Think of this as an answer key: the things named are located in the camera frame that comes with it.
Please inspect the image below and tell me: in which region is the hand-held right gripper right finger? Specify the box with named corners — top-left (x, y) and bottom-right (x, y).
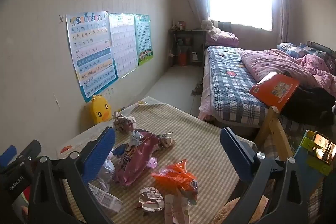
top-left (220, 126), bottom-right (319, 224)

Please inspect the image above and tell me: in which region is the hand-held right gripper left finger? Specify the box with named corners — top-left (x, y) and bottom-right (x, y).
top-left (28, 126), bottom-right (116, 224)

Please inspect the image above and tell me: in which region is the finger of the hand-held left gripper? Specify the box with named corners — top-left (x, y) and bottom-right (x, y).
top-left (5, 139), bottom-right (42, 174)
top-left (0, 145), bottom-right (17, 168)

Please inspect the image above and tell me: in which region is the yellow white toothpaste box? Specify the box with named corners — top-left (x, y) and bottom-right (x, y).
top-left (88, 183), bottom-right (123, 213)

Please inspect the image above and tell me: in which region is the clear crumpled plastic wrapper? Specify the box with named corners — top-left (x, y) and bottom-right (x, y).
top-left (100, 158), bottom-right (116, 193)

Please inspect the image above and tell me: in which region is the brownish crumpled paper ball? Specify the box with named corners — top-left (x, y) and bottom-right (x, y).
top-left (113, 112), bottom-right (137, 133)

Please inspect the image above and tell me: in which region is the purple snack wrapper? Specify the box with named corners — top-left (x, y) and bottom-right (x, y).
top-left (112, 135), bottom-right (160, 186)

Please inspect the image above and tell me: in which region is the green striped mat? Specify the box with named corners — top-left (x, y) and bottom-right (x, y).
top-left (62, 102), bottom-right (259, 224)

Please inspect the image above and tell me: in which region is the yellow duck toy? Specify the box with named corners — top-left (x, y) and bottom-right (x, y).
top-left (91, 94), bottom-right (112, 124)

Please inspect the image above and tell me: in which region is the orange fuzzy cloth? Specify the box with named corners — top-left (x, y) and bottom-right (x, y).
top-left (213, 196), bottom-right (242, 224)

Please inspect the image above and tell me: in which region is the orange snack wrapper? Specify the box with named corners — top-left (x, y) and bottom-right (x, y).
top-left (151, 159), bottom-right (199, 206)

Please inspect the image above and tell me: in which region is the printed crumpled paper ball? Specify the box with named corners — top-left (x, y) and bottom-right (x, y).
top-left (157, 132), bottom-right (176, 152)

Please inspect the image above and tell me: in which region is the red white crumpled paper ball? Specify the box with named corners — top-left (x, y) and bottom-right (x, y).
top-left (136, 187), bottom-right (165, 212)

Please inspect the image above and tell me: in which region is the plaid bed sheet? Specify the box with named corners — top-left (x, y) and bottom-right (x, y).
top-left (198, 45), bottom-right (336, 132)

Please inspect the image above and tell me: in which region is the green plastic toy box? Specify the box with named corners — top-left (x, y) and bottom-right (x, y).
top-left (301, 136), bottom-right (332, 176)

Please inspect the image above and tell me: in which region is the orange picture book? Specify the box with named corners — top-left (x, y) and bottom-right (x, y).
top-left (249, 73), bottom-right (300, 112)

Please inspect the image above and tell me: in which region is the blue book box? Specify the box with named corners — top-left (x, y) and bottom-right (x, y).
top-left (293, 130), bottom-right (324, 197)

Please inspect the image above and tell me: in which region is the pair of shoes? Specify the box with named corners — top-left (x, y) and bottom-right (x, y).
top-left (191, 81), bottom-right (204, 95)

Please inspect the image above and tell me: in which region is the pink fruit snack wrapper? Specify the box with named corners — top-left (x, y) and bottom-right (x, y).
top-left (164, 194), bottom-right (191, 224)

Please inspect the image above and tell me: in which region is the black clothing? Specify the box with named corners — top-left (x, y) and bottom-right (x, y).
top-left (282, 88), bottom-right (336, 126)

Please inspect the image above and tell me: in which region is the phone with lit screen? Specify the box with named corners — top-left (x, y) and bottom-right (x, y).
top-left (312, 132), bottom-right (336, 165)

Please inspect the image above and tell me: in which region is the folded pink quilt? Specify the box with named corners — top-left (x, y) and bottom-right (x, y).
top-left (205, 27), bottom-right (239, 47)

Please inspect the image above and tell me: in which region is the blue plaid pillow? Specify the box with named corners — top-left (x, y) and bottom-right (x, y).
top-left (277, 42), bottom-right (326, 59)

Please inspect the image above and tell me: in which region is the dark shelf desk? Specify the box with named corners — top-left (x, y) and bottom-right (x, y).
top-left (168, 28), bottom-right (206, 67)

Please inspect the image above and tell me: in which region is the black bed headboard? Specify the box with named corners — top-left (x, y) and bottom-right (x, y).
top-left (306, 40), bottom-right (336, 69)

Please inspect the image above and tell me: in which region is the wooden chair frame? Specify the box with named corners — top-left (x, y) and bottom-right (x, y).
top-left (253, 105), bottom-right (294, 161)

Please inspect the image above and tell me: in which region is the blue alphabet wall poster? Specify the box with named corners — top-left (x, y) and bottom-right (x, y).
top-left (66, 11), bottom-right (118, 103)

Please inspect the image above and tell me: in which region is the white chart wall poster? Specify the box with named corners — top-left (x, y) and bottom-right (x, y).
top-left (108, 13), bottom-right (138, 79)

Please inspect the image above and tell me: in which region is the green bordered wall poster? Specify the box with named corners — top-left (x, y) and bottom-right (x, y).
top-left (134, 14), bottom-right (154, 66)

